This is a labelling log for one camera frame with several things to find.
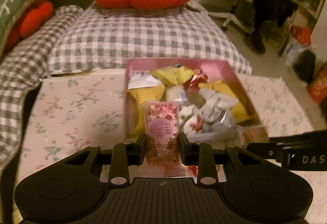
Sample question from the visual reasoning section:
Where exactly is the white nut snack packet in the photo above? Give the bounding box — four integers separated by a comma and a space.
178, 105, 238, 145

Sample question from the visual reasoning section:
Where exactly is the white printed snack packet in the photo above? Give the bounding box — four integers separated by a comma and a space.
198, 87, 238, 123

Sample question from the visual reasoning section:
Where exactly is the pink floral snack packet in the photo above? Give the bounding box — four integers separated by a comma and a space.
135, 101, 193, 178

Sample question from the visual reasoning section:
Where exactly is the dark yellow pastry packet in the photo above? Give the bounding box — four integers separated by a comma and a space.
127, 83, 166, 138

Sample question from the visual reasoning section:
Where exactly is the red white candy packet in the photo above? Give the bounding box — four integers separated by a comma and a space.
184, 68, 208, 89

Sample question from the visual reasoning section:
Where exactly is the clear wafer biscuit packet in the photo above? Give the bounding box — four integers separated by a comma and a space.
241, 125, 270, 148

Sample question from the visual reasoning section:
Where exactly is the clear white snack packet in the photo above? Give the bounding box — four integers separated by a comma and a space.
164, 85, 187, 103

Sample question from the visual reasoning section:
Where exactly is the white monkey logo packet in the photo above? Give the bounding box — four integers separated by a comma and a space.
128, 70, 162, 90

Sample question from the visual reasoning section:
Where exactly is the yellow snack packet blue label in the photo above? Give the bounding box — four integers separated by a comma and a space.
151, 65, 194, 86

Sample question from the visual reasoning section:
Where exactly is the pink silver cardboard box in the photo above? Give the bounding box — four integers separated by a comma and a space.
123, 57, 270, 143

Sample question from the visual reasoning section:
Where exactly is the floral tablecloth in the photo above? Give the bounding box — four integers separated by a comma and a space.
18, 70, 327, 223

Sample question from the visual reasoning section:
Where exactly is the white paper bag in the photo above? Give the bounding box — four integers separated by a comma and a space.
282, 38, 306, 68

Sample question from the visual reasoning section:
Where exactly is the red gift bag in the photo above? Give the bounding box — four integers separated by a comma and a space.
289, 26, 311, 46

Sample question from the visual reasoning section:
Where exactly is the grey checked quilt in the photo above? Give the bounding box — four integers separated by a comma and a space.
1, 1, 252, 168

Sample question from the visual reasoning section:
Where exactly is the small red pumpkin cushion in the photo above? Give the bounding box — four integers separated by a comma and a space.
5, 0, 54, 50

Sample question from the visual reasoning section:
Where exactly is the green snowflake pillow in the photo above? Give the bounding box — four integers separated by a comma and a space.
1, 0, 35, 56

